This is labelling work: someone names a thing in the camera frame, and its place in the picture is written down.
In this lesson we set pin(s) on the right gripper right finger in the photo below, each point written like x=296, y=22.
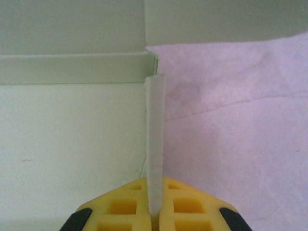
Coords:
x=192, y=207

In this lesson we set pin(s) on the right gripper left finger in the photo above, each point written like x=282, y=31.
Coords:
x=115, y=207

